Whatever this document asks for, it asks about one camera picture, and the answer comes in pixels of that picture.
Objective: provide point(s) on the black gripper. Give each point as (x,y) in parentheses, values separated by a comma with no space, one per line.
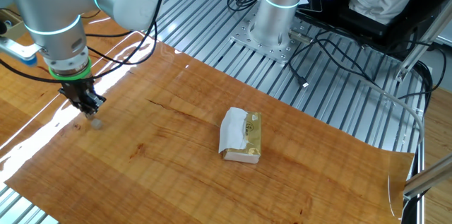
(79,88)

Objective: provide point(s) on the slanted aluminium profile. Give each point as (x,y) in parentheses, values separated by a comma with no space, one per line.
(420,45)

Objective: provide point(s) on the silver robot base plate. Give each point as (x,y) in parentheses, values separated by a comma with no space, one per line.
(279,54)

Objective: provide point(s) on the aluminium profile bar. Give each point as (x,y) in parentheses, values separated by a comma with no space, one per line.
(431,176)

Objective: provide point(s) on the black chair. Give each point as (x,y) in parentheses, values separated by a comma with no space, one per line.
(406,29)

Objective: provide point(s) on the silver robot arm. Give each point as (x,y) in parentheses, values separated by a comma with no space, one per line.
(56,12)

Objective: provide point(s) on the cardboard box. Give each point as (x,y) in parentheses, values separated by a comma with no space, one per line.
(14,29)

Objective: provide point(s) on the wood-grain table mat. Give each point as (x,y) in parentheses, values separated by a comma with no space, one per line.
(176,181)

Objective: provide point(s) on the silver wrist mount bracket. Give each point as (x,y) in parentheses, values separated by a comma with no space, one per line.
(17,50)

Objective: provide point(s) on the white tissue sheet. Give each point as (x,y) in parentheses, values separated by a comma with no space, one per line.
(231,130)

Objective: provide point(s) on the gold tissue pack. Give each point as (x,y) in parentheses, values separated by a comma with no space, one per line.
(253,135)

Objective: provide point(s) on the small grey block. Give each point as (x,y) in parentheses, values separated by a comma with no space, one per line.
(96,124)

